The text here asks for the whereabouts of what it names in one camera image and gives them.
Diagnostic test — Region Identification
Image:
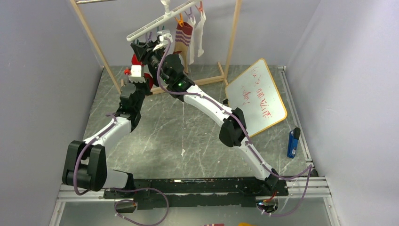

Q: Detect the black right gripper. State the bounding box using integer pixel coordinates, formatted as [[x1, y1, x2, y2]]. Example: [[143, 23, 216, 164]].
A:
[[131, 41, 170, 84]]

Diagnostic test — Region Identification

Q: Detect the red sock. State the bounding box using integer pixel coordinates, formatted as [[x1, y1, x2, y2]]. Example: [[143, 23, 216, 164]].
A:
[[131, 63, 154, 89]]

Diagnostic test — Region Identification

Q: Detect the beige purple striped sock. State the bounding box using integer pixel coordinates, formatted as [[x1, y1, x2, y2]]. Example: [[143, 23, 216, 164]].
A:
[[173, 22, 192, 73]]

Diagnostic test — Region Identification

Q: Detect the white plastic clip hanger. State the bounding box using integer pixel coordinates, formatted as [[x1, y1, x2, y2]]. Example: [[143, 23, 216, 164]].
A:
[[126, 0, 200, 42]]

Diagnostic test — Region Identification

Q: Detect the wooden drying rack frame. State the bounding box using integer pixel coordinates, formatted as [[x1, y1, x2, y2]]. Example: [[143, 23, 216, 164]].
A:
[[70, 0, 243, 95]]

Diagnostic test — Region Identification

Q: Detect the yellow framed whiteboard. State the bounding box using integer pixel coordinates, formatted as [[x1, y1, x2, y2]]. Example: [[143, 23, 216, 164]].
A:
[[225, 58, 287, 137]]

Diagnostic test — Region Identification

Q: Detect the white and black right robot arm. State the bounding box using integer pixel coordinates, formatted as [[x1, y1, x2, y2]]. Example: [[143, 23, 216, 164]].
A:
[[130, 42, 282, 195]]

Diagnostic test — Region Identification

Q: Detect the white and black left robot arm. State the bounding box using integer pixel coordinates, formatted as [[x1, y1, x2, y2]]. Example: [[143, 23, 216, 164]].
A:
[[62, 78, 153, 198]]

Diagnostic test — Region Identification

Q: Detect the white sock left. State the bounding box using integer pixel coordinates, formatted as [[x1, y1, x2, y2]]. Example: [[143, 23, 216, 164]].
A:
[[188, 15, 196, 65]]

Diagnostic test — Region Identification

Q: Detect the white sock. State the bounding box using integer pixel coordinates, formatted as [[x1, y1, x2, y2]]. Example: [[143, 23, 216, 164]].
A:
[[196, 11, 207, 57], [188, 15, 196, 65]]

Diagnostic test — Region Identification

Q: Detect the white sock right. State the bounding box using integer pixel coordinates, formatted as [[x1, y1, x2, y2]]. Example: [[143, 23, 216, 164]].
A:
[[196, 11, 207, 57]]

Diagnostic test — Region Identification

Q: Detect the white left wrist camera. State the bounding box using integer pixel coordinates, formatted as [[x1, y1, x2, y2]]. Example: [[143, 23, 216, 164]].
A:
[[128, 65, 145, 83]]

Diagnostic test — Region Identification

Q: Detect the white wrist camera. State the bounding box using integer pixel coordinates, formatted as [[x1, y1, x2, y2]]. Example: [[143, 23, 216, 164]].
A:
[[128, 65, 145, 83], [153, 29, 173, 51]]

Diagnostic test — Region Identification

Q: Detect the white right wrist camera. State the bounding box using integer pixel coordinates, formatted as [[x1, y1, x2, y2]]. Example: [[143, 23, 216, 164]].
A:
[[153, 29, 173, 51]]

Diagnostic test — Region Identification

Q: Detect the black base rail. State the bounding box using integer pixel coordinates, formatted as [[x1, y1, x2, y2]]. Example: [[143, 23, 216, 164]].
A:
[[104, 177, 288, 210]]

